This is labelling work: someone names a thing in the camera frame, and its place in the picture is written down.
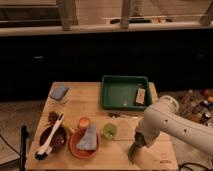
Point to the green plastic tray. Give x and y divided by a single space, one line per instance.
120 93

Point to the blue sponge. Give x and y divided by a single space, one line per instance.
59 92

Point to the black stand post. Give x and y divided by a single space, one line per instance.
24 136

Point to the green chili pepper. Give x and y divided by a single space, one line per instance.
132 151

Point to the orange plate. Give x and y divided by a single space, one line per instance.
81 154

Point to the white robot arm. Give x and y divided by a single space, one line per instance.
161 116

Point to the brown block in tray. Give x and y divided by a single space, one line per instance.
140 96

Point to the grey blue cloth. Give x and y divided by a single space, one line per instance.
89 139

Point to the orange cup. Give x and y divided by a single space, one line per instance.
84 122

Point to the dark brown bowl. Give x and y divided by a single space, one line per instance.
58 141

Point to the brown dried food piece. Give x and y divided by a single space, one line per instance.
53 116

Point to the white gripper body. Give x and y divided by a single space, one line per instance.
139 140

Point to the green translucent cup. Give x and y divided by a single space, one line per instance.
109 131

